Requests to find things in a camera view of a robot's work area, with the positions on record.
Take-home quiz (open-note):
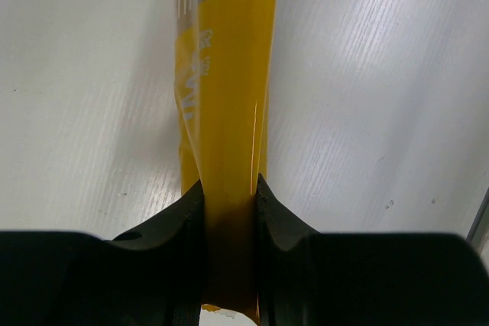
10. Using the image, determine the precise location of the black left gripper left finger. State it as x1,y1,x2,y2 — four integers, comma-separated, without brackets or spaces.
1,184,206,325

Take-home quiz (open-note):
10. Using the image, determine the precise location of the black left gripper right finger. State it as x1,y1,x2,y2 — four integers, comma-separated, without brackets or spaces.
256,179,488,325

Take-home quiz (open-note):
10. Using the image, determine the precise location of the yellow Pastatime spaghetti bag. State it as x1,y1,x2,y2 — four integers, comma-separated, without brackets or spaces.
174,0,276,321

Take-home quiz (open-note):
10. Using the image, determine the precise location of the aluminium table edge rail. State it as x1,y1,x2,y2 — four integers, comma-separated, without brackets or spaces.
466,189,489,249

